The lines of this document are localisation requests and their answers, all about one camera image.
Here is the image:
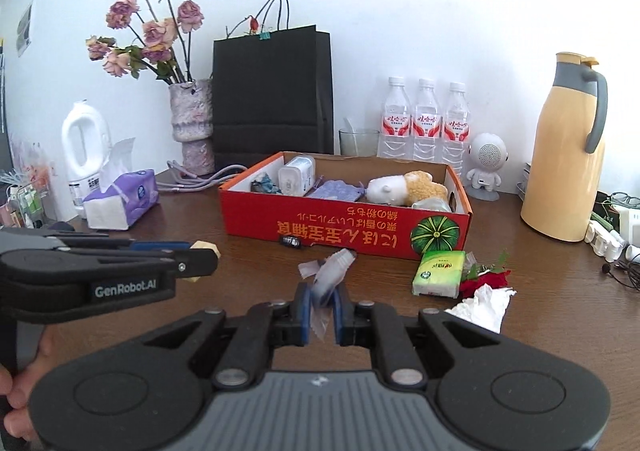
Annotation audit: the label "iridescent plastic bag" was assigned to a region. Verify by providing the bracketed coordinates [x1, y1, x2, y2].
[411, 197, 452, 213]

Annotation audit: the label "crumpled white tissue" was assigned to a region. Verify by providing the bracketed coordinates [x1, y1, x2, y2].
[446, 284, 516, 334]

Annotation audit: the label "red cardboard box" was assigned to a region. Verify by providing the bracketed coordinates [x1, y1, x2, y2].
[219, 151, 473, 259]

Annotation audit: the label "black earphone cable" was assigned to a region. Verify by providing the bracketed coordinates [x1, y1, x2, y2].
[602, 253, 640, 292]

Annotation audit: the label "white power strip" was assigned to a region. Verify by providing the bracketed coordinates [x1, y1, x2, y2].
[584, 205, 639, 263]

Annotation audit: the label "glass cup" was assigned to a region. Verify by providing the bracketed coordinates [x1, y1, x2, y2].
[338, 118, 380, 158]

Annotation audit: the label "yellow thermos jug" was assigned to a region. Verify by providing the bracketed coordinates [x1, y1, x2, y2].
[521, 52, 608, 243]

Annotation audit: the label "water bottle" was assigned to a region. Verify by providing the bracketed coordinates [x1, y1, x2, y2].
[378, 76, 411, 160]
[442, 82, 470, 176]
[411, 78, 442, 163]

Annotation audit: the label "right water bottle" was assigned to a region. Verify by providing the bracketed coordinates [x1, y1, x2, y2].
[442, 82, 470, 176]

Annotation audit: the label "eyeglasses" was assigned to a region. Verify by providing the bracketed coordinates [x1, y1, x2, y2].
[604, 191, 640, 210]

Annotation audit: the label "black paper bag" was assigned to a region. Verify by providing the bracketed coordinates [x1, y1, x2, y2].
[212, 0, 334, 168]

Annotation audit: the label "white robot figurine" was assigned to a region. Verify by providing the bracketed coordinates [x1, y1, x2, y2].
[465, 133, 509, 202]

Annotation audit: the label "white detergent bottle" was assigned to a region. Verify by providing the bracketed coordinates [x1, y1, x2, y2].
[61, 100, 112, 218]

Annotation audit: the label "small beige block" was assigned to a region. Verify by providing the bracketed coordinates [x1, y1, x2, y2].
[178, 241, 220, 282]

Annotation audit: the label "purple tissue pack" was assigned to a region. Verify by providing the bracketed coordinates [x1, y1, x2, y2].
[82, 138, 160, 231]

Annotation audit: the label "purple ceramic vase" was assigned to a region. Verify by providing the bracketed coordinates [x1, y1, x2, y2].
[169, 80, 215, 176]

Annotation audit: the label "left hand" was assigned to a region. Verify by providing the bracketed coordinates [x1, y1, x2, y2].
[1, 325, 58, 442]

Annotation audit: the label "middle water bottle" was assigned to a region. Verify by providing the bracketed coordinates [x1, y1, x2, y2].
[411, 78, 442, 163]

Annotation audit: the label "yellow white plush toy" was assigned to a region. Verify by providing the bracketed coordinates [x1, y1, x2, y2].
[364, 171, 448, 206]

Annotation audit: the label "left water bottle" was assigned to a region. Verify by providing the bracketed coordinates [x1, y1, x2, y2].
[378, 76, 411, 160]

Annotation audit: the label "purple knit pouch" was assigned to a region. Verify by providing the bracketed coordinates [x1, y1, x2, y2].
[309, 180, 366, 202]

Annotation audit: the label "small black packet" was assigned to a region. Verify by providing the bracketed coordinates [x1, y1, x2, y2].
[279, 234, 303, 249]

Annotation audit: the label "white cotton swab container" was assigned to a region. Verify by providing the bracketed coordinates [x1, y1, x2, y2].
[278, 156, 316, 197]

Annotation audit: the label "green tissue packet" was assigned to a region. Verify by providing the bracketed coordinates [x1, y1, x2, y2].
[411, 251, 465, 298]

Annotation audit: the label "dried pink roses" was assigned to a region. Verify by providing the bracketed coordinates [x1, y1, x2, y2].
[85, 0, 204, 85]

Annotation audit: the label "blue patterned cloth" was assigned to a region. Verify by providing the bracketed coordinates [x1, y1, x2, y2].
[250, 173, 282, 194]

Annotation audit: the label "clear torn wrapper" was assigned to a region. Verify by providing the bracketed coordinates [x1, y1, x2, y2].
[298, 249, 356, 341]

